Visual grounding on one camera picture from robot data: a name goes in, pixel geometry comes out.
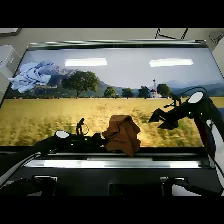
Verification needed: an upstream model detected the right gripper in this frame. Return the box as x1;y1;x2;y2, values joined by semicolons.
148;107;186;131

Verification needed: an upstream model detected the brown garment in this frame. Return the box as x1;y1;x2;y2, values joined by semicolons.
101;114;143;158

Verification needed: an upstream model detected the blue and white garment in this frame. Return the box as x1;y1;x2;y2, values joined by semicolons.
7;60;55;94

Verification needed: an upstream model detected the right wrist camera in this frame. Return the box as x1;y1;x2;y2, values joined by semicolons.
163;93;183;110

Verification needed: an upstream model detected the black cable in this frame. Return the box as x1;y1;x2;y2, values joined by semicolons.
179;86;208;101

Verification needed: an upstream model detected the silver frame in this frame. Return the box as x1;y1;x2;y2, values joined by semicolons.
0;151;224;197

